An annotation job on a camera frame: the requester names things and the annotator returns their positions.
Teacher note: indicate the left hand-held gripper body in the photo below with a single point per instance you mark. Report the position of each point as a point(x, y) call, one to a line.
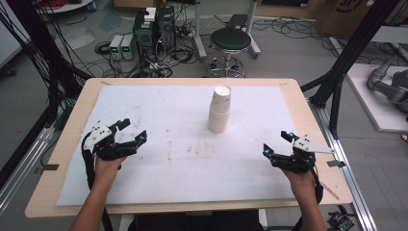
point(110, 149)

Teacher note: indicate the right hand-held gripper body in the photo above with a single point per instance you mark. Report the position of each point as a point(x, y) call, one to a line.
point(300, 159)

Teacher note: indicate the stack of white paper cups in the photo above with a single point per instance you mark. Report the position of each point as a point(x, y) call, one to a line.
point(218, 123)

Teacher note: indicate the person's right hand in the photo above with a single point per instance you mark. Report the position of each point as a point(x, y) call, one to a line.
point(301, 180)

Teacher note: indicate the person's left hand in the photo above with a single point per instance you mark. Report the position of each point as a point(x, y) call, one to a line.
point(107, 171)

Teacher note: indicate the black tape piece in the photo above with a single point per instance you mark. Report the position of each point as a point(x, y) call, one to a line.
point(336, 163)
point(50, 167)

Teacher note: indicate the wooden table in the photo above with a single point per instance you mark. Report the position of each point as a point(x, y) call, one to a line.
point(69, 134)

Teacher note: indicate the white table mat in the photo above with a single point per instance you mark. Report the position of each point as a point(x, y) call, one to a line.
point(179, 166)

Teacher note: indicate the green circuit board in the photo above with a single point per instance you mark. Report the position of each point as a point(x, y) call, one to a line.
point(340, 222)

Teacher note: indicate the grey bench power supply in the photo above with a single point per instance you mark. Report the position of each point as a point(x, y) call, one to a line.
point(115, 47)
point(127, 47)

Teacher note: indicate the white floor platform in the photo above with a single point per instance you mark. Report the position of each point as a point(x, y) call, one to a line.
point(369, 99)

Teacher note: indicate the black computer tower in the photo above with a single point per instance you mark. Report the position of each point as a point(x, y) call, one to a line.
point(166, 29)
point(144, 35)

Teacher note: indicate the person's dark clothing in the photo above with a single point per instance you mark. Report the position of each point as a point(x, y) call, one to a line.
point(198, 221)

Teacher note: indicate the black round stool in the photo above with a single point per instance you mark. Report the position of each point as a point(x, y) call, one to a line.
point(230, 40)

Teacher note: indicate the small white box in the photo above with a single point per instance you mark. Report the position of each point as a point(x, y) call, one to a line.
point(149, 14)

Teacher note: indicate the brown cardboard box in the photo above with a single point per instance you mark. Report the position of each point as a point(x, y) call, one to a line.
point(344, 16)

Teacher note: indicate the aluminium floor rail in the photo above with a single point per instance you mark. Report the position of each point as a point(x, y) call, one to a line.
point(22, 157)
point(348, 179)

